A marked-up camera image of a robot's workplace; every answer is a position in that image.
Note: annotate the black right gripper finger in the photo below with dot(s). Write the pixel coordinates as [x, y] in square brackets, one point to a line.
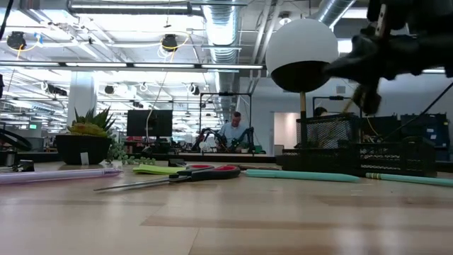
[361, 97]
[374, 99]

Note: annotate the mint green striped pencil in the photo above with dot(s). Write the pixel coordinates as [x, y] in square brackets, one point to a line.
[410, 179]

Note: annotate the teal pen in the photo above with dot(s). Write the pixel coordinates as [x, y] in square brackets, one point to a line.
[301, 175]

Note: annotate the green sticky note pad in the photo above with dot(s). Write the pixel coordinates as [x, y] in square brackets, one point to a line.
[155, 169]

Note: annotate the pink pen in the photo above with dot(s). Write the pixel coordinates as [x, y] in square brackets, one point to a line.
[53, 175]

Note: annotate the black background robot arm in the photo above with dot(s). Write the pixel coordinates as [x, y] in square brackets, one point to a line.
[209, 134]
[247, 136]

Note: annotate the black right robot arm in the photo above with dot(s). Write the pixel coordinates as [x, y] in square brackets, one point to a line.
[424, 14]

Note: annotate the black mesh desk organizer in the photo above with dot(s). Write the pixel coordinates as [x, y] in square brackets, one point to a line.
[389, 161]

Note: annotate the person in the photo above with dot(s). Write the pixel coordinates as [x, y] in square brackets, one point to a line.
[231, 132]
[320, 111]

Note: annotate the blue storage crates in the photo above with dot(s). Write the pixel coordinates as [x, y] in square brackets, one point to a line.
[430, 131]

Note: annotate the white globe table lamp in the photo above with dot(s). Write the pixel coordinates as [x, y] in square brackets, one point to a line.
[301, 42]

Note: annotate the small white round lamp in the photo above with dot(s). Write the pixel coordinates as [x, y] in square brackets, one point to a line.
[204, 146]

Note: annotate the black ceiling device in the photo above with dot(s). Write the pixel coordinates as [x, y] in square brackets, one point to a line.
[170, 43]
[16, 40]

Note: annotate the large black monitor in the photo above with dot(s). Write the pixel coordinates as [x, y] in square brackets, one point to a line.
[148, 123]

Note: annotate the succulent plant in black pot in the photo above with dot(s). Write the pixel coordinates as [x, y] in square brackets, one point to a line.
[83, 150]

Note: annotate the black curved hoop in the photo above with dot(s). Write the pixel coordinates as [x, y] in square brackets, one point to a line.
[17, 138]

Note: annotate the silver metal cylinder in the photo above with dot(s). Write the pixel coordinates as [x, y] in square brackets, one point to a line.
[10, 159]

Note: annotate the black background gantry frame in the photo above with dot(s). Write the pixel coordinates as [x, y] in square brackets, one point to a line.
[226, 94]
[336, 97]

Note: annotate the black aluminium table frame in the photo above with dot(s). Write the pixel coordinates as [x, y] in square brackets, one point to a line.
[212, 158]

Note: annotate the green wall sign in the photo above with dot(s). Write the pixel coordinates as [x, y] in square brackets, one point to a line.
[33, 126]

